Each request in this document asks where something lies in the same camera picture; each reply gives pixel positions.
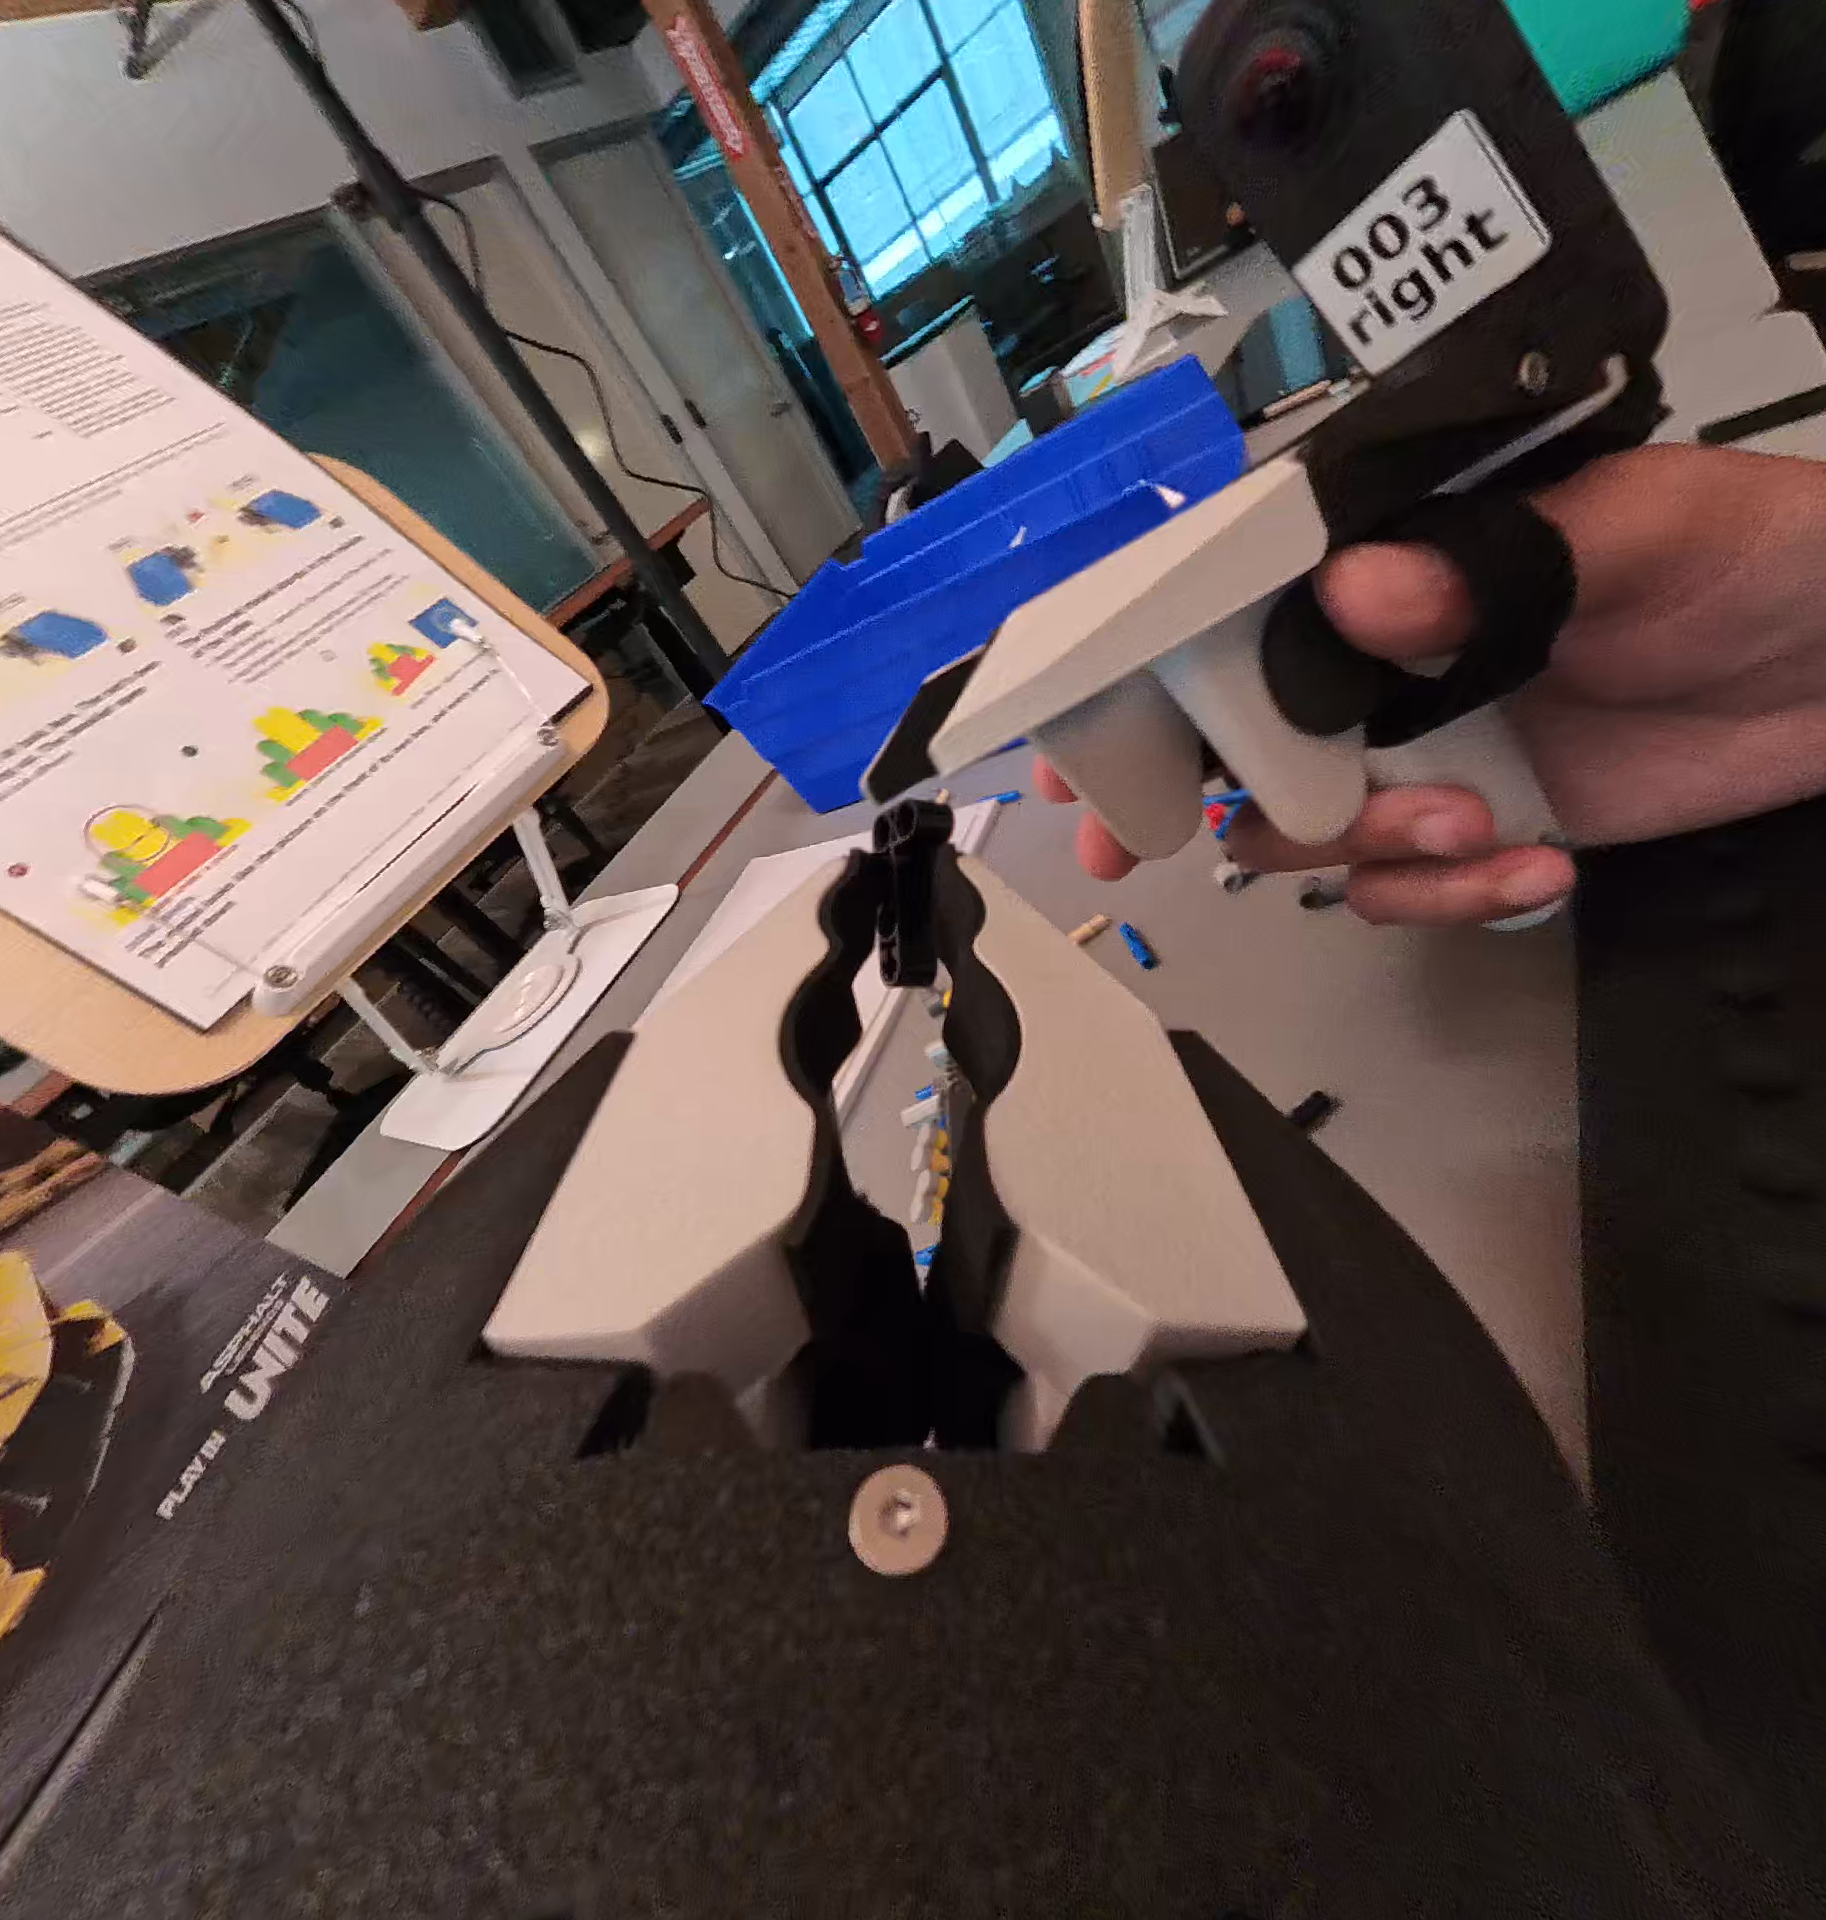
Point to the black lego set box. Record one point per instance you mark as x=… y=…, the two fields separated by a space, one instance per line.
x=132 y=1350

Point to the person's right hand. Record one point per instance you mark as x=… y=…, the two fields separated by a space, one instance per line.
x=1723 y=644

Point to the printed instruction sheet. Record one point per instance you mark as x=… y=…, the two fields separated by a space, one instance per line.
x=178 y=600

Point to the black tripod pole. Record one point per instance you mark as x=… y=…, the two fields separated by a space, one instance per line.
x=449 y=300

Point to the blue plastic bin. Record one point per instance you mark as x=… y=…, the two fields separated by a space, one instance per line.
x=1003 y=600

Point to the short black lego pin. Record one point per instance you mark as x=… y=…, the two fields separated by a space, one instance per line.
x=1311 y=1111

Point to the wooden support column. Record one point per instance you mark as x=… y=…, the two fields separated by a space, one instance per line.
x=792 y=225

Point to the black angled lego beam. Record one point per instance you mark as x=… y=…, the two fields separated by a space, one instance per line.
x=912 y=901

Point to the blue lego pin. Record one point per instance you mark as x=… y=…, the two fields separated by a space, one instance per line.
x=1139 y=945

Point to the white lego instruction booklet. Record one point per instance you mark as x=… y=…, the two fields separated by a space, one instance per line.
x=748 y=914

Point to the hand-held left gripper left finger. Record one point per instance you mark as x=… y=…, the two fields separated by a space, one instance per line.
x=672 y=1201

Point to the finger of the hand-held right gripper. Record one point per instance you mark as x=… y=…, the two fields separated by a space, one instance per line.
x=1139 y=615

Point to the lego car chassis assembly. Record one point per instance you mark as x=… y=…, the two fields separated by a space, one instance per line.
x=931 y=1141

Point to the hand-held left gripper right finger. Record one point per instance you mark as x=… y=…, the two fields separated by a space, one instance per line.
x=1139 y=1201

